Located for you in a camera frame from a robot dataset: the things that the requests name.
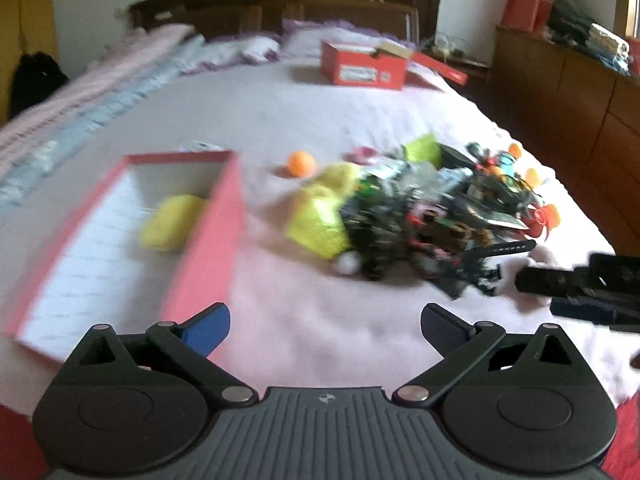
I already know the pink plush toy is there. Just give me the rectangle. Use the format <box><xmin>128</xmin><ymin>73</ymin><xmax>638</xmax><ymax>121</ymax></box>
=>
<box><xmin>526</xmin><ymin>245</ymin><xmax>560</xmax><ymax>308</ymax></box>

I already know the black wrist watch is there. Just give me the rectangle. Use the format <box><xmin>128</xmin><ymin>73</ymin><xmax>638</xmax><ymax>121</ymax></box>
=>
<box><xmin>414</xmin><ymin>237</ymin><xmax>537</xmax><ymax>271</ymax></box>

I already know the yellow plush toy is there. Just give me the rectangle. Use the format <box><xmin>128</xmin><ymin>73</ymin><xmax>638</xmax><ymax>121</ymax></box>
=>
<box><xmin>140</xmin><ymin>194</ymin><xmax>207</xmax><ymax>252</ymax></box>
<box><xmin>311</xmin><ymin>162</ymin><xmax>362</xmax><ymax>198</ymax></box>

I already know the orange ping pong ball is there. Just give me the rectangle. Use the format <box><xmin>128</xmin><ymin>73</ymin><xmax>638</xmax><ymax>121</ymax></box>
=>
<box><xmin>285</xmin><ymin>151</ymin><xmax>318</xmax><ymax>178</ymax></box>

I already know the pink open box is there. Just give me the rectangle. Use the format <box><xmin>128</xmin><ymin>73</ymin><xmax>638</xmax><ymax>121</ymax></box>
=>
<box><xmin>6</xmin><ymin>152</ymin><xmax>245</xmax><ymax>362</ymax></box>

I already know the pink fleece blanket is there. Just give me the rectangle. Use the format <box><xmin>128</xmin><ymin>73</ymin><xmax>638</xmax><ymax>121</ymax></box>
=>
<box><xmin>1</xmin><ymin>58</ymin><xmax>610</xmax><ymax>415</ymax></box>

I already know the brown wooden dresser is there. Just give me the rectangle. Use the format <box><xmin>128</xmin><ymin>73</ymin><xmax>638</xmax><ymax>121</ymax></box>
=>
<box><xmin>488</xmin><ymin>27</ymin><xmax>639</xmax><ymax>255</ymax></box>

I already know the yellow plastic shuttlecock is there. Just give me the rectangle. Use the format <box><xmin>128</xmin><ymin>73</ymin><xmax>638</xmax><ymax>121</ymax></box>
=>
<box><xmin>285</xmin><ymin>185</ymin><xmax>350</xmax><ymax>260</ymax></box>

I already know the green yellow shuttlecock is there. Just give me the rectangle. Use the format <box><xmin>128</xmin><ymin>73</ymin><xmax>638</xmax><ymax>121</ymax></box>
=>
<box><xmin>404</xmin><ymin>133</ymin><xmax>442</xmax><ymax>169</ymax></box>

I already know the small white tin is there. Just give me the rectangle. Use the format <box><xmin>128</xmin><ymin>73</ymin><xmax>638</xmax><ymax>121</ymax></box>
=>
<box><xmin>180</xmin><ymin>140</ymin><xmax>227</xmax><ymax>153</ymax></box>

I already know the pink tape spool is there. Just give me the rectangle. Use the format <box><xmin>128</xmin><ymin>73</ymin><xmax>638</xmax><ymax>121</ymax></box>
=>
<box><xmin>348</xmin><ymin>146</ymin><xmax>380</xmax><ymax>166</ymax></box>

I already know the red shoe box lid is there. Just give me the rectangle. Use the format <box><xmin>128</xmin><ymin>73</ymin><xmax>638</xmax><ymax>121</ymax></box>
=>
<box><xmin>411</xmin><ymin>52</ymin><xmax>468</xmax><ymax>86</ymax></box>

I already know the blue floral quilt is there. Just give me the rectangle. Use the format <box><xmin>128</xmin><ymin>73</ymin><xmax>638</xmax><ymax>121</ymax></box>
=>
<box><xmin>1</xmin><ymin>35</ymin><xmax>205</xmax><ymax>214</ymax></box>

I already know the red gift bag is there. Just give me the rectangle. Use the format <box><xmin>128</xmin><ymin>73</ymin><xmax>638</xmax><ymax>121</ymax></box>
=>
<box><xmin>500</xmin><ymin>0</ymin><xmax>554</xmax><ymax>32</ymax></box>

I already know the red shoe box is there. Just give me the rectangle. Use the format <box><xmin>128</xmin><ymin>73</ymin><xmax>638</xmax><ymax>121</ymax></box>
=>
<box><xmin>321</xmin><ymin>41</ymin><xmax>413</xmax><ymax>90</ymax></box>

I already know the folded pink quilt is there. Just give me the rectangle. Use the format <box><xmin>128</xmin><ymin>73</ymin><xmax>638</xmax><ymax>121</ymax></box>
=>
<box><xmin>1</xmin><ymin>24</ymin><xmax>194</xmax><ymax>174</ymax></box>

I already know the black backpack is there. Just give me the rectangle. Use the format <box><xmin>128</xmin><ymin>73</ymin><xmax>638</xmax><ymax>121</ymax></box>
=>
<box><xmin>9</xmin><ymin>52</ymin><xmax>68</xmax><ymax>119</ymax></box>

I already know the purple frilled pillow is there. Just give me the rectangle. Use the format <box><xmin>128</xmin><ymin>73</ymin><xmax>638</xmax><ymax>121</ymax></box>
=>
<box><xmin>180</xmin><ymin>20</ymin><xmax>416</xmax><ymax>75</ymax></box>

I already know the wooden headboard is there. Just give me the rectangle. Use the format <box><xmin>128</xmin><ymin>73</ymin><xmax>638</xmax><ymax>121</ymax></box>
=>
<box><xmin>128</xmin><ymin>0</ymin><xmax>440</xmax><ymax>44</ymax></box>

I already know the yellow wooden wardrobe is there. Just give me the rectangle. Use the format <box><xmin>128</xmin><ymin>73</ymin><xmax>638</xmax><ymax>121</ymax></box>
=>
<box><xmin>1</xmin><ymin>0</ymin><xmax>58</xmax><ymax>124</ymax></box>

